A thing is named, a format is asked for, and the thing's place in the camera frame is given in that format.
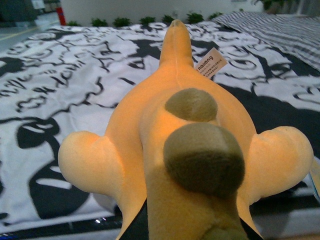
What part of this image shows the yellow plush dinosaur toy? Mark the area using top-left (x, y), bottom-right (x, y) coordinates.
top-left (58, 20), bottom-right (314, 240)

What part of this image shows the black and white patterned blanket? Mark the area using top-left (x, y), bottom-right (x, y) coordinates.
top-left (0, 21), bottom-right (320, 233)

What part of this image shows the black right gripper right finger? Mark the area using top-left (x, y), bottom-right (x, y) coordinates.
top-left (240, 218), bottom-right (262, 240)

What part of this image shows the striped grey pillow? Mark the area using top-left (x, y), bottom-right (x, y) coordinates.
top-left (213, 11), bottom-right (320, 70)

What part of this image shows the red fire extinguisher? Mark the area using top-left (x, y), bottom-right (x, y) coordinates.
top-left (56, 7), bottom-right (67, 26)

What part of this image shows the black bed frame edge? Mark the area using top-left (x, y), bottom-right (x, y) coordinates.
top-left (0, 196), bottom-right (320, 240)

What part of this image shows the row of green plants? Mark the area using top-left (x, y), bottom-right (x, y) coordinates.
top-left (65, 12), bottom-right (223, 28)

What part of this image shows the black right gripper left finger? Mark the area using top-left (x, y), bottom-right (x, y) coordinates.
top-left (128, 200), bottom-right (149, 240)

